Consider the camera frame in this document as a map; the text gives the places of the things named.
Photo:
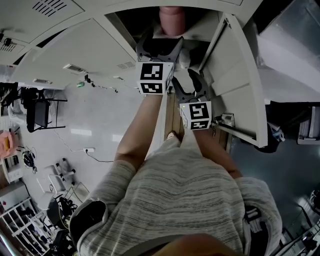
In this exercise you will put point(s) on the person's grey striped shirt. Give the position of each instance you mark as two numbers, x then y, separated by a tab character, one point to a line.
180	197

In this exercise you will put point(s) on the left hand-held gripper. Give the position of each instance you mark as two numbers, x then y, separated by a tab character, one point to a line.
151	75

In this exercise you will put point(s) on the pink stool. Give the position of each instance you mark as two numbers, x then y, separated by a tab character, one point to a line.
7	143

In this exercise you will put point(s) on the person's chin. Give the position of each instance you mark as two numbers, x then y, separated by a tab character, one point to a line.
197	246

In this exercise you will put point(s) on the wooden slat platform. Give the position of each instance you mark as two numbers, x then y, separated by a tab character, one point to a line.
172	112

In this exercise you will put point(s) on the person's right forearm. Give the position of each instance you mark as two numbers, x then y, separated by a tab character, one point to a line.
215	150

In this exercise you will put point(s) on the grey printer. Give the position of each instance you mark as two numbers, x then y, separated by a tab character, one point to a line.
306	127

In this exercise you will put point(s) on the black key bunch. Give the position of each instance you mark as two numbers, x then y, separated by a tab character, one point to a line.
87	78

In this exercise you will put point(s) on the white shelf rack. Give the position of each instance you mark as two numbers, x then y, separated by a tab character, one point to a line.
17	225

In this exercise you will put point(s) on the white cloth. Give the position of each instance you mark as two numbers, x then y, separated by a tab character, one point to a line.
185	58

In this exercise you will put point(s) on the white office chair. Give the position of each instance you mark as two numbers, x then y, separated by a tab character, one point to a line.
56	180

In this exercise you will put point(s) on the silver foil panel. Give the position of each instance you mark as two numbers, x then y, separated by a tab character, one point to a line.
295	30

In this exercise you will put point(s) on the person's beige trousers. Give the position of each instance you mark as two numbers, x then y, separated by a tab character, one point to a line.
175	147

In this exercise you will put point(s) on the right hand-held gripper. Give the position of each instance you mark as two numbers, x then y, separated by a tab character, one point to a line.
198	112

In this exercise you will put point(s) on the person's left forearm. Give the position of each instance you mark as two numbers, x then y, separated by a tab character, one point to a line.
140	130

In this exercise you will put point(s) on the black folding table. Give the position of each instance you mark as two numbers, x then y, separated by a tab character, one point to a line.
40	115

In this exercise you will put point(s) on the green drink can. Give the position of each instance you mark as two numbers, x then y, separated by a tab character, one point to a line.
80	84

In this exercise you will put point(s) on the pink cup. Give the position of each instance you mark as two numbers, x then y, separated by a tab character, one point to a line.
172	20

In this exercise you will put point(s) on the locker door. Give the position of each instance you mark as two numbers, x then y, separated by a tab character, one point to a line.
237	75

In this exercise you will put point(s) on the black bin bag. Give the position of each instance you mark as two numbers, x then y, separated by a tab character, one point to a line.
265	142

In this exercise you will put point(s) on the white power strip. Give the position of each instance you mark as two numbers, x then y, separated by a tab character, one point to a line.
89	150

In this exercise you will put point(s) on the person's left shoe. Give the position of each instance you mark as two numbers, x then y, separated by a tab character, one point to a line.
171	136

